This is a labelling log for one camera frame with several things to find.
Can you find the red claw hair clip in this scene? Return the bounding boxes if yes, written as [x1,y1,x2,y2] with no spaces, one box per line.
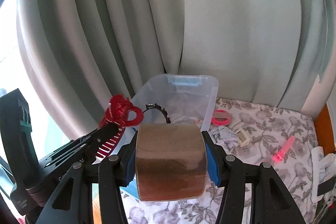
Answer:
[95,94,143,159]

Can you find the black beaded headband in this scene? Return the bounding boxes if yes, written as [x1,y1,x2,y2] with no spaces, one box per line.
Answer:
[143,103,171,124]

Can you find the white paper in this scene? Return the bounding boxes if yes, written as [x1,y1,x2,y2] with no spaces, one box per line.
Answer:
[209,126,239,153]

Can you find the brown packing tape roll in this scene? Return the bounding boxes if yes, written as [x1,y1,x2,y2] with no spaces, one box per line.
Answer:
[135,124,207,202]

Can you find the pink comb hair clip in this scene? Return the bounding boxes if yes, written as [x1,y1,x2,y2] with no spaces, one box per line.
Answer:
[272,136,295,164]

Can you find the floral grey white blanket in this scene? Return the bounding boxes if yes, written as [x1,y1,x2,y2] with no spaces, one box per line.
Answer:
[122,98,317,223]

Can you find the orange wooden headboard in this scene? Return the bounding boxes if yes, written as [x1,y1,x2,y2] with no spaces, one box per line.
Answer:
[314,105,335,156]

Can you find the clear plastic storage bin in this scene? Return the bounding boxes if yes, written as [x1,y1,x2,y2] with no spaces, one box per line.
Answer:
[107,73,219,159]

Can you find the pale green curtain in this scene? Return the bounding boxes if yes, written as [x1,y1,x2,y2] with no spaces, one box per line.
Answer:
[17,0,335,138]

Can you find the pink hair ties on card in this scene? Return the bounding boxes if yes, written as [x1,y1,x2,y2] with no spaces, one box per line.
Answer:
[212,109,232,127]

